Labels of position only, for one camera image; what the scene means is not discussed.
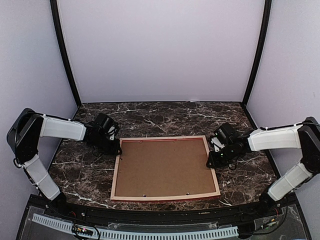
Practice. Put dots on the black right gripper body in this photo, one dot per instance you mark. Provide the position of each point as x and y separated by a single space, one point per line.
224 159

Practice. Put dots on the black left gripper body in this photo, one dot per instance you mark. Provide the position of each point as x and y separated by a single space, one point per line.
106 148

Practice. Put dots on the brown cardboard backing board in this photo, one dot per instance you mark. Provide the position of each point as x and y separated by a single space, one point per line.
165 167

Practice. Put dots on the red wooden picture frame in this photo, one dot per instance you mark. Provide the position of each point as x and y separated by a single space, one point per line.
115 177

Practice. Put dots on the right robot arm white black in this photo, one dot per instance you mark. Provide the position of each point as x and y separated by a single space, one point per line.
297 143

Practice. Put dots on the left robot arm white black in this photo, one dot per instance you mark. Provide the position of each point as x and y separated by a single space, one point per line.
30 126

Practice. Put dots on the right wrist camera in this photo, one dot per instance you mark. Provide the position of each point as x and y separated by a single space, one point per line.
215 145

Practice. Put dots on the black front rail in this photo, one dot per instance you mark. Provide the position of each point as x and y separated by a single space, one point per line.
241 214

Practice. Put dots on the white slotted cable duct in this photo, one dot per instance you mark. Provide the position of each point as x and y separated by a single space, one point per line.
122 231

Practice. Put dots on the left black corner post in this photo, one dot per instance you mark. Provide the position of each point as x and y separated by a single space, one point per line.
63 52

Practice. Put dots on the black corner post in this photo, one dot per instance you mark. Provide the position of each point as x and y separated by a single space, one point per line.
259 51
63 52

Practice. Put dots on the right black corner post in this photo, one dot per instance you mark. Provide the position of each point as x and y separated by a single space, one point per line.
259 51

